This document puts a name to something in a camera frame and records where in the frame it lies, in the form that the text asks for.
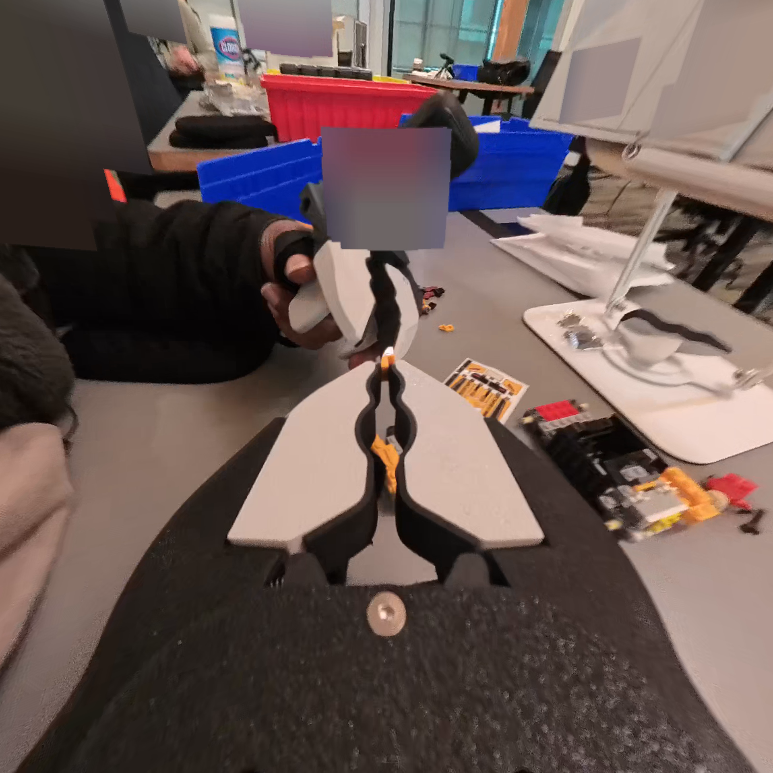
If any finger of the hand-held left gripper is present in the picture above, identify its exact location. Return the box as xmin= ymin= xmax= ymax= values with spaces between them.
xmin=313 ymin=242 xmax=389 ymax=358
xmin=385 ymin=250 xmax=422 ymax=364

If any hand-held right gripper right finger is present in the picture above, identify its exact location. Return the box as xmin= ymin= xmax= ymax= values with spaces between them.
xmin=388 ymin=361 xmax=546 ymax=582

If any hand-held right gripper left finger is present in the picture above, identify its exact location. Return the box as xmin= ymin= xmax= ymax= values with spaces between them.
xmin=227 ymin=362 xmax=389 ymax=585

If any orange toy brick assembly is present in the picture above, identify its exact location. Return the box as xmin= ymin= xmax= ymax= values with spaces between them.
xmin=368 ymin=426 xmax=404 ymax=498

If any blue plastic bin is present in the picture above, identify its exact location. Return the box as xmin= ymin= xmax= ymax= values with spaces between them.
xmin=196 ymin=137 xmax=325 ymax=225

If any person's left forearm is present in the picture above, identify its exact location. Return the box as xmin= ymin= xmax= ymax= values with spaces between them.
xmin=60 ymin=198 xmax=291 ymax=385

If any grey desk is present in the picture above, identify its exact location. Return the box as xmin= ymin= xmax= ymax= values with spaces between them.
xmin=0 ymin=205 xmax=773 ymax=773

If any brown background table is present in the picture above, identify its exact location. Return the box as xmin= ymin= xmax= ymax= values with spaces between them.
xmin=402 ymin=71 xmax=536 ymax=116

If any black bag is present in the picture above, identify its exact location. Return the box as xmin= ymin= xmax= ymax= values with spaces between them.
xmin=476 ymin=56 xmax=533 ymax=87

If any stack of nested blue bins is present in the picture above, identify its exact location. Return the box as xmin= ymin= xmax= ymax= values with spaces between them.
xmin=399 ymin=114 xmax=576 ymax=213

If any orange sticker sheet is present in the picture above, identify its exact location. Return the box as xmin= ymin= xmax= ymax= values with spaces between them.
xmin=442 ymin=357 xmax=530 ymax=423

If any red plastic bin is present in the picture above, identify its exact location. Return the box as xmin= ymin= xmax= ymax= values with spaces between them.
xmin=260 ymin=73 xmax=438 ymax=144

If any black backpack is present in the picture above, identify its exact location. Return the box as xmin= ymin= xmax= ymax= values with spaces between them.
xmin=542 ymin=150 xmax=594 ymax=216

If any row of black boxes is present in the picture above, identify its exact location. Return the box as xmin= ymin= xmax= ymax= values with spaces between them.
xmin=279 ymin=62 xmax=374 ymax=80

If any black toy car chassis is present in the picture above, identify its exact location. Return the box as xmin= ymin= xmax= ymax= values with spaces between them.
xmin=519 ymin=399 xmax=723 ymax=542

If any bag of small metal parts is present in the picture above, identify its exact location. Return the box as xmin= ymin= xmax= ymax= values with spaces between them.
xmin=556 ymin=310 xmax=606 ymax=352

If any crumpled white paper bag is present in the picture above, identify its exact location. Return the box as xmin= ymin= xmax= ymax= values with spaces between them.
xmin=489 ymin=210 xmax=678 ymax=298

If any black foam pad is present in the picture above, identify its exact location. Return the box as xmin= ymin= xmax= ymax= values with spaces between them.
xmin=168 ymin=114 xmax=280 ymax=150

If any clear plastic bag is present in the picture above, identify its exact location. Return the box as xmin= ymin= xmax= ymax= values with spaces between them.
xmin=198 ymin=80 xmax=271 ymax=120

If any white book stand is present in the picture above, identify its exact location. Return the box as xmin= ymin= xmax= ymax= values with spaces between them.
xmin=522 ymin=109 xmax=773 ymax=466

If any white wipes canister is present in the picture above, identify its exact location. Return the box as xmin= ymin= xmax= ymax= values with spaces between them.
xmin=209 ymin=12 xmax=246 ymax=83

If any open instruction booklet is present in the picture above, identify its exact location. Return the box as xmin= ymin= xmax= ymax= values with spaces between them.
xmin=527 ymin=0 xmax=773 ymax=163

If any red toy minifigure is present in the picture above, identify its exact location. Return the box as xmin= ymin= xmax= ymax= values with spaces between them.
xmin=705 ymin=472 xmax=760 ymax=512

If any black office chair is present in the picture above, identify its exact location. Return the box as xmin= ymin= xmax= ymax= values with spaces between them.
xmin=103 ymin=36 xmax=185 ymax=167

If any person's beige clothing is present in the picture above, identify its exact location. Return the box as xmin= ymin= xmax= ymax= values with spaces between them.
xmin=0 ymin=422 xmax=77 ymax=668

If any person's black fleece jacket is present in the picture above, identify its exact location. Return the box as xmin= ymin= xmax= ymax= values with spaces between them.
xmin=0 ymin=272 xmax=77 ymax=431

